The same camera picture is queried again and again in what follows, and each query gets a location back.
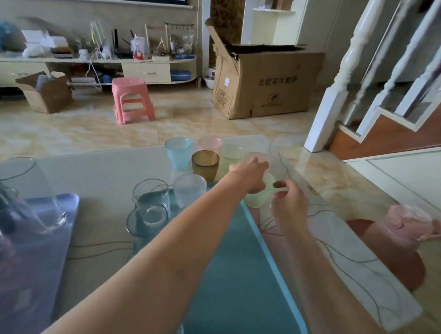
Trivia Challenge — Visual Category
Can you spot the person's left hand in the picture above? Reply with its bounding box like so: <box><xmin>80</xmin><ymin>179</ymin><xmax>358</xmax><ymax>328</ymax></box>
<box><xmin>227</xmin><ymin>155</ymin><xmax>271</xmax><ymax>195</ymax></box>

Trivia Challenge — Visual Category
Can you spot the person's right hand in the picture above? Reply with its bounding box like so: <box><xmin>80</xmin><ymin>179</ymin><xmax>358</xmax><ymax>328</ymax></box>
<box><xmin>269</xmin><ymin>178</ymin><xmax>311</xmax><ymax>233</ymax></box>

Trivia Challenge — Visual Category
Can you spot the yellow-green plastic cup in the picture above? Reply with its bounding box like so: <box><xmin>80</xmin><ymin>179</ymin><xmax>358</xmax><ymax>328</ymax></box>
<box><xmin>243</xmin><ymin>169</ymin><xmax>280</xmax><ymax>210</ymax></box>

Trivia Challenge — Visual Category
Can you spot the person's left forearm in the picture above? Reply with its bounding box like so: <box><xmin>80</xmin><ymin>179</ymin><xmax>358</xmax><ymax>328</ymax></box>
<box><xmin>39</xmin><ymin>159</ymin><xmax>248</xmax><ymax>334</ymax></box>

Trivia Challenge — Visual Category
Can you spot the person's right forearm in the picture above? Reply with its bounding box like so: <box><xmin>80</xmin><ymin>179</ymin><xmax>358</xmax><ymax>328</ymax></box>
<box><xmin>270</xmin><ymin>224</ymin><xmax>403</xmax><ymax>334</ymax></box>

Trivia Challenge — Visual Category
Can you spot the pink plastic cup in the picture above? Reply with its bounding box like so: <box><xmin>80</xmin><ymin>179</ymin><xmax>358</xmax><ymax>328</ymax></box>
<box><xmin>197</xmin><ymin>134</ymin><xmax>224</xmax><ymax>155</ymax></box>
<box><xmin>243</xmin><ymin>150</ymin><xmax>275</xmax><ymax>170</ymax></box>

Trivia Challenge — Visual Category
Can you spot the pale green plastic cup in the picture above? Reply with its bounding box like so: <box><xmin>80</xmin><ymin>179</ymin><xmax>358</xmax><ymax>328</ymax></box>
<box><xmin>218</xmin><ymin>143</ymin><xmax>246</xmax><ymax>175</ymax></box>

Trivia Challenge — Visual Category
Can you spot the amber brown plastic cup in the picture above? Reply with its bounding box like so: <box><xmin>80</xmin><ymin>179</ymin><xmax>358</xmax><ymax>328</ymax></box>
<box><xmin>189</xmin><ymin>149</ymin><xmax>221</xmax><ymax>184</ymax></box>

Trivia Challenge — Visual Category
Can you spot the clear textured glass tumbler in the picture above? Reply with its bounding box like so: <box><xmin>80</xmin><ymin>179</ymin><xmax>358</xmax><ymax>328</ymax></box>
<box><xmin>171</xmin><ymin>172</ymin><xmax>208</xmax><ymax>211</ymax></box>

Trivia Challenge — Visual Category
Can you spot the blue plastic cup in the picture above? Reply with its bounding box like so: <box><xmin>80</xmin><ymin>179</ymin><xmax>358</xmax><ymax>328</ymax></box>
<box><xmin>163</xmin><ymin>135</ymin><xmax>193</xmax><ymax>172</ymax></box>

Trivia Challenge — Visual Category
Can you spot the large open cardboard box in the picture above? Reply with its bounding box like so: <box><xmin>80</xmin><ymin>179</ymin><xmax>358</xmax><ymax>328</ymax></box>
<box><xmin>198</xmin><ymin>18</ymin><xmax>328</xmax><ymax>126</ymax></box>

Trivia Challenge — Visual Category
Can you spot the teal plastic tray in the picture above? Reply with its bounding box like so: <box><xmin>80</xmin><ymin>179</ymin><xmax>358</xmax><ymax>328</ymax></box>
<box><xmin>128</xmin><ymin>187</ymin><xmax>319</xmax><ymax>334</ymax></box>

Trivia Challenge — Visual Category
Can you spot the clear glass mug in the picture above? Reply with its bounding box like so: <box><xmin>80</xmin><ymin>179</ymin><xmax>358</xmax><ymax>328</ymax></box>
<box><xmin>125</xmin><ymin>203</ymin><xmax>170</xmax><ymax>242</ymax></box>
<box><xmin>131</xmin><ymin>177</ymin><xmax>173</xmax><ymax>222</ymax></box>

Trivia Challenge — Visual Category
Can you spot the blue storage box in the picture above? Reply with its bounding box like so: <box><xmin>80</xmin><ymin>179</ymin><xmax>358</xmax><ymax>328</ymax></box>
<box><xmin>170</xmin><ymin>69</ymin><xmax>192</xmax><ymax>83</ymax></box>

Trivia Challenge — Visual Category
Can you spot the round red-brown stool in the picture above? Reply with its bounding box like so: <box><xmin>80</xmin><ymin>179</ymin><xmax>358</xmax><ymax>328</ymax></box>
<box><xmin>341</xmin><ymin>218</ymin><xmax>430</xmax><ymax>293</ymax></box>

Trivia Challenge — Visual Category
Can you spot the wooden staircase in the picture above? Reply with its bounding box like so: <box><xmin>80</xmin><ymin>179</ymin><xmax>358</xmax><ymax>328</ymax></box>
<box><xmin>326</xmin><ymin>77</ymin><xmax>441</xmax><ymax>168</ymax></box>

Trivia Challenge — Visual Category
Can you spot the pink plush bag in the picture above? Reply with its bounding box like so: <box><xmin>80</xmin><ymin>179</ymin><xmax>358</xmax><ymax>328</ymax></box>
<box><xmin>382</xmin><ymin>202</ymin><xmax>441</xmax><ymax>250</ymax></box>

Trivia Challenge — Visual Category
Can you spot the pink plastic stool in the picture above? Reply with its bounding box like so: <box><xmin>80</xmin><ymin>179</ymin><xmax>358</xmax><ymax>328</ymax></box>
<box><xmin>108</xmin><ymin>76</ymin><xmax>159</xmax><ymax>127</ymax></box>

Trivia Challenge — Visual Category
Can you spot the white stair railing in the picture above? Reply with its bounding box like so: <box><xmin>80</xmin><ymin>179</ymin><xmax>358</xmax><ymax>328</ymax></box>
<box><xmin>341</xmin><ymin>0</ymin><xmax>441</xmax><ymax>142</ymax></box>

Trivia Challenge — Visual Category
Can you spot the cream media cabinet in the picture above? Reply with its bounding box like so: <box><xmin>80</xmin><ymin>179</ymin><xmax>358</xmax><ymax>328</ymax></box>
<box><xmin>0</xmin><ymin>42</ymin><xmax>199</xmax><ymax>103</ymax></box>

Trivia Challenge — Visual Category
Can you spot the small open cardboard box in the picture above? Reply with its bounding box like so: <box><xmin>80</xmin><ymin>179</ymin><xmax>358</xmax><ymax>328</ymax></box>
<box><xmin>13</xmin><ymin>69</ymin><xmax>77</xmax><ymax>116</ymax></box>

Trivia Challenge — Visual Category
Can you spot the large clear glass pitcher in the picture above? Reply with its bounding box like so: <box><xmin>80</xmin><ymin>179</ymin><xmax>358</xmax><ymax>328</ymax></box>
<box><xmin>0</xmin><ymin>155</ymin><xmax>71</xmax><ymax>235</ymax></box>

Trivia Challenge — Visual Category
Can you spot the white flat box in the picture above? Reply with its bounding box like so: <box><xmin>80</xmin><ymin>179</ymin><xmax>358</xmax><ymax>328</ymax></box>
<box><xmin>21</xmin><ymin>28</ymin><xmax>69</xmax><ymax>50</ymax></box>

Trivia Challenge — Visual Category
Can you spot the lavender blue plastic tray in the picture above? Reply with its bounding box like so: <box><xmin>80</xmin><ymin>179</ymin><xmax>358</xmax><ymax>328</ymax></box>
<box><xmin>0</xmin><ymin>188</ymin><xmax>80</xmax><ymax>334</ymax></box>

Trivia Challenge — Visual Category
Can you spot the blue plastic bag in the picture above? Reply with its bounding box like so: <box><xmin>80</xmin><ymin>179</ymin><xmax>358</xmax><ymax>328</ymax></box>
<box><xmin>0</xmin><ymin>21</ymin><xmax>18</xmax><ymax>50</ymax></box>

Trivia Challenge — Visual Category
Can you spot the white newel post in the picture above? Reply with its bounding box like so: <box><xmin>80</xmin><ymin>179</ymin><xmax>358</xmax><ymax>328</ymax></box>
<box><xmin>303</xmin><ymin>0</ymin><xmax>387</xmax><ymax>158</ymax></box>

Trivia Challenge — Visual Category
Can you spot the wire cup rack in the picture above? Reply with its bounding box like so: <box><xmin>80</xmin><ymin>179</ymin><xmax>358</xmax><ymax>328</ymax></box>
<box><xmin>162</xmin><ymin>22</ymin><xmax>196</xmax><ymax>57</ymax></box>

